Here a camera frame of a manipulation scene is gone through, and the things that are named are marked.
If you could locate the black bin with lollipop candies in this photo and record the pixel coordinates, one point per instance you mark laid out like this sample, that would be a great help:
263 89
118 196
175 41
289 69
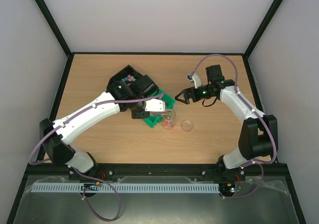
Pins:
145 86

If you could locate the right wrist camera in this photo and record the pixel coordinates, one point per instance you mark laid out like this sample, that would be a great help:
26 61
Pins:
194 78

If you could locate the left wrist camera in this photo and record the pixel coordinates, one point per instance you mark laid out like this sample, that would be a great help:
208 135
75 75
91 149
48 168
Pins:
154 105

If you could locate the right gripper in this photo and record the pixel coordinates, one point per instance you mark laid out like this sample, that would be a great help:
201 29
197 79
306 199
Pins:
189 95

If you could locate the black bin with star candies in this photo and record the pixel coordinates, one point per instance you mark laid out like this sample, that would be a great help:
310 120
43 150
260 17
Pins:
124 75

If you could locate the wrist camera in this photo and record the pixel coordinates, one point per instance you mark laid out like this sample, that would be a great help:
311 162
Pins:
154 105
194 78

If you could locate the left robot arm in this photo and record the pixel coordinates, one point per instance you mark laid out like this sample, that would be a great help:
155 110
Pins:
57 136

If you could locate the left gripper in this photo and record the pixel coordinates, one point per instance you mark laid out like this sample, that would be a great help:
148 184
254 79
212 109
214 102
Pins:
137 116

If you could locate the clear jar lid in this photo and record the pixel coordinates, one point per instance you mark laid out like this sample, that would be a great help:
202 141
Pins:
186 125

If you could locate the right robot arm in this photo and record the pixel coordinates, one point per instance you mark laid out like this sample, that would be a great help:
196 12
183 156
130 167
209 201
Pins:
259 132

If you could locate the grey slotted cable duct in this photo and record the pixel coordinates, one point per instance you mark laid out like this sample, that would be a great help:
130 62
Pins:
124 188

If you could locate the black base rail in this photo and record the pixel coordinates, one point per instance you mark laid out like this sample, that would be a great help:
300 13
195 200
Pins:
199 172

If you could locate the clear plastic jar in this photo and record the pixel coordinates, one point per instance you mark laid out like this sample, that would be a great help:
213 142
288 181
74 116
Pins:
169 122

